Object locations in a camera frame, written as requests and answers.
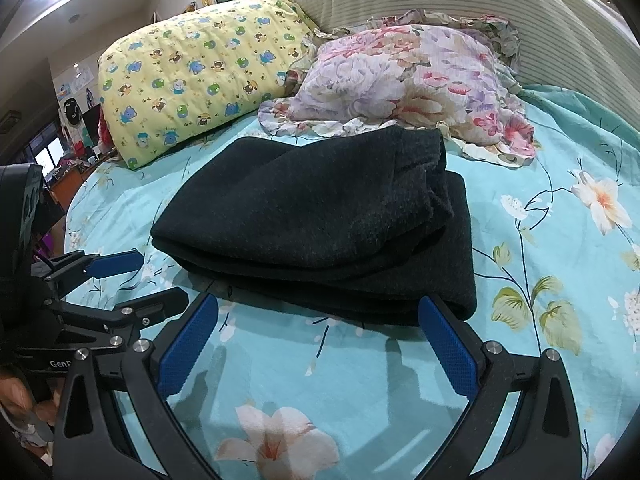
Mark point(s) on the black cap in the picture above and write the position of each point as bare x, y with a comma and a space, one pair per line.
72, 112

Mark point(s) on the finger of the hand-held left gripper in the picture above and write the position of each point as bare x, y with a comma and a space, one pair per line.
117, 262
160, 305

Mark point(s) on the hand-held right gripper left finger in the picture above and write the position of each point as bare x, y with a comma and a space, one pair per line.
190, 345

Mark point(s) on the wooden cabinet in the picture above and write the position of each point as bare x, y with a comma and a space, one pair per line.
72, 182

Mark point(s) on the black television screen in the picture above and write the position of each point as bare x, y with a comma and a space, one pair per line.
92, 125

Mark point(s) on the pink floral ruffled pillow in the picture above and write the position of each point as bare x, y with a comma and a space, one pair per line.
410, 85

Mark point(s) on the blue floral bed sheet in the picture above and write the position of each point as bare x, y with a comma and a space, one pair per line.
525, 260

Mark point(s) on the person's left hand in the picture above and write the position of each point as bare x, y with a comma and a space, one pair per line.
27, 400

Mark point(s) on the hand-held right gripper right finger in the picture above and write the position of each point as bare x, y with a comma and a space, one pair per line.
447, 347

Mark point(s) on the yellow cartoon print pillow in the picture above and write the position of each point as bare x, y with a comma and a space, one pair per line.
200, 75

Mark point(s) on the dark grey pants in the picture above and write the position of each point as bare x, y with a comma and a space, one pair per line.
325, 230

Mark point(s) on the red cloth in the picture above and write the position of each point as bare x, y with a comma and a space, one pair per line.
104, 135

